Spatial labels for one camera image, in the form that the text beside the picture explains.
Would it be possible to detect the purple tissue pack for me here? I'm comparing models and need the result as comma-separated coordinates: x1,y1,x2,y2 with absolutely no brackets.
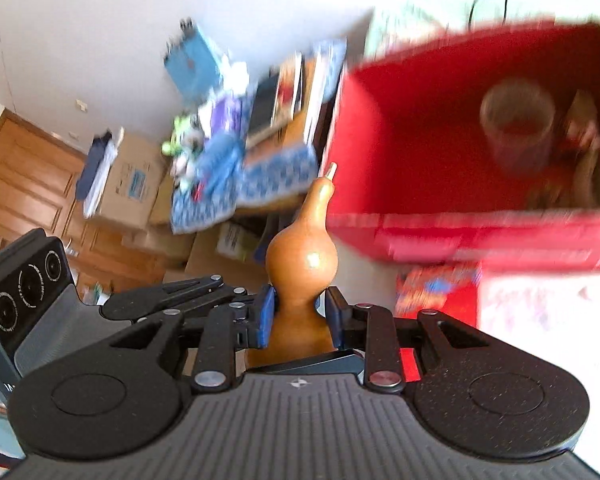
197,96,244,140

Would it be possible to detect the small red gift box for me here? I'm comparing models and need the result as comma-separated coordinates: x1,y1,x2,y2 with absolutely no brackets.
393,263,481,384

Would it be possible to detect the stack of books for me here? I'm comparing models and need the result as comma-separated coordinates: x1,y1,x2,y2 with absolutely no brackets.
244,38,347,167

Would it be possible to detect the wooden door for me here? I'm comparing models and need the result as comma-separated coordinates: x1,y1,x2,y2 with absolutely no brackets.
0,110,166,295

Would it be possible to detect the brown cardboard carton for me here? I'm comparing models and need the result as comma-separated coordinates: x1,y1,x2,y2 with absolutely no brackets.
82,131,166,231

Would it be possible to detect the blue checkered cloth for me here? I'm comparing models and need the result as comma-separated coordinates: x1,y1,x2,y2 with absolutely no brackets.
170,144,318,234

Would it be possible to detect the blue paper bag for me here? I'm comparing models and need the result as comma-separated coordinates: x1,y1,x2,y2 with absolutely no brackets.
163,18,225,105

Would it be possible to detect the green white plush toy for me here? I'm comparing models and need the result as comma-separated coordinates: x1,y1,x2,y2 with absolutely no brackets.
161,113,204,192

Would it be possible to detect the orange gourd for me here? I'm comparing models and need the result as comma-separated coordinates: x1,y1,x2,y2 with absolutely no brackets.
246,162,338,368

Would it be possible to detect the large red cardboard box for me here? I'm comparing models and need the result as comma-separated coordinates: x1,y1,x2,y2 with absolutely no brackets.
325,22,600,271

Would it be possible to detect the blue pencil case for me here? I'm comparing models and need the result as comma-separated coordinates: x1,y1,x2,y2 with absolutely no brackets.
194,132,244,197

